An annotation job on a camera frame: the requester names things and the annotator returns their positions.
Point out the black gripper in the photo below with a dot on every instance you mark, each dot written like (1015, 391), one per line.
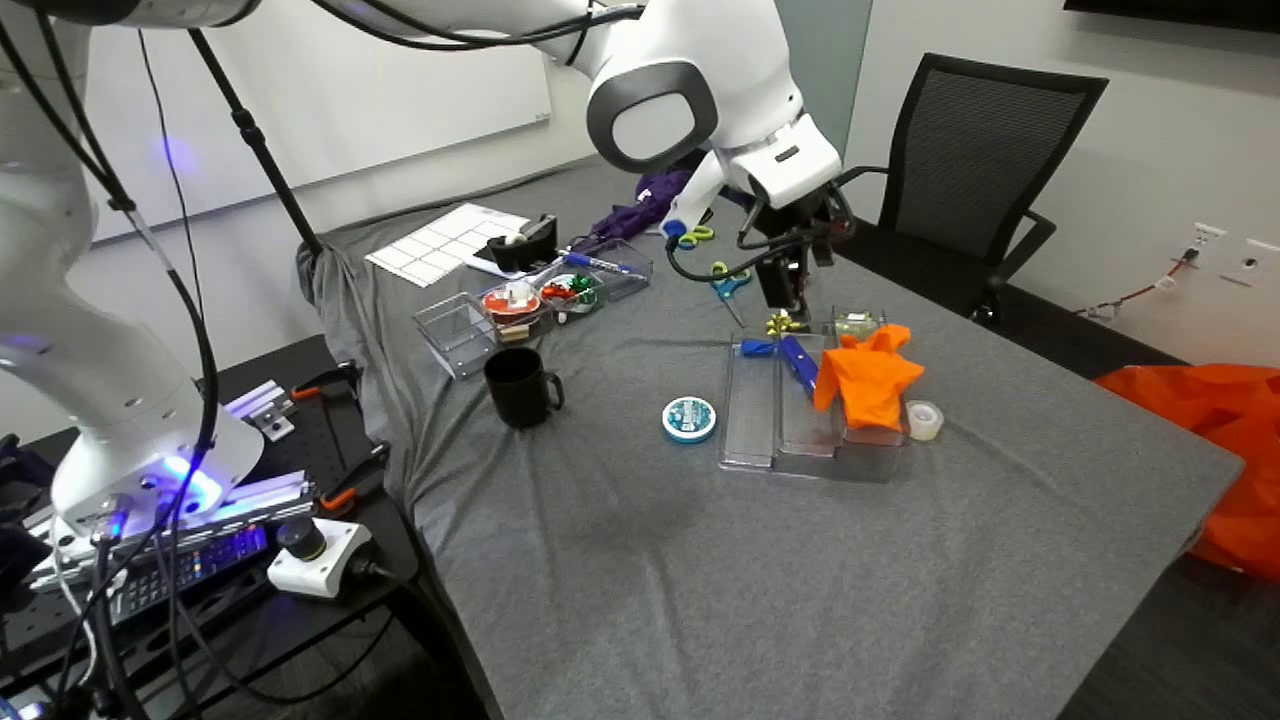
(793, 236)

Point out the orange cloth piece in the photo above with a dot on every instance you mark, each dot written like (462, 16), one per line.
(867, 377)

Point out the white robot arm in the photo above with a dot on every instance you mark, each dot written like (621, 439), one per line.
(666, 81)

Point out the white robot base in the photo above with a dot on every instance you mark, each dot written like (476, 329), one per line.
(149, 443)

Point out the clear acrylic stairs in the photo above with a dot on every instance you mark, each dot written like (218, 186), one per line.
(770, 421)

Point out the black box with tablet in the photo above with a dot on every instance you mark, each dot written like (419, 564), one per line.
(525, 251)

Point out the empty clear plastic box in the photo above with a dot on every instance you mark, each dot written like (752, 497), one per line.
(456, 335)

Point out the white controller box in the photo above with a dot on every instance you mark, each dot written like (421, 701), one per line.
(315, 552)

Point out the green yellow scissors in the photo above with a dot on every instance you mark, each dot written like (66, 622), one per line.
(726, 290)

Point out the gold gift bow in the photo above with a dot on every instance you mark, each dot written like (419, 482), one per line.
(782, 327)

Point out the blue green scissors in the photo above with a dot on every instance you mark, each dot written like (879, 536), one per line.
(685, 236)

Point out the black mesh office chair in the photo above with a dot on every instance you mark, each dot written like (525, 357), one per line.
(969, 155)

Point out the blue white tape roll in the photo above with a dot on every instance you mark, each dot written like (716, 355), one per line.
(690, 416)

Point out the small clear tape roll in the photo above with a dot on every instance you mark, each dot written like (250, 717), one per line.
(927, 421)

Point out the grey table cloth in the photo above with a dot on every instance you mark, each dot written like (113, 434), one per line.
(685, 542)

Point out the black mug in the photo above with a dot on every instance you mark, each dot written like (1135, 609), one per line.
(520, 391)

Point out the white label sheet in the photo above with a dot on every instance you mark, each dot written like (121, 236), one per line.
(442, 245)

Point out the orange plastic bag on floor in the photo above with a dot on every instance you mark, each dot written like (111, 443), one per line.
(1237, 408)

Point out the wall power outlet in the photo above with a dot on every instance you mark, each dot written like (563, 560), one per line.
(1237, 262)

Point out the black camera tripod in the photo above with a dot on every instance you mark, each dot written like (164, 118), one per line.
(254, 142)

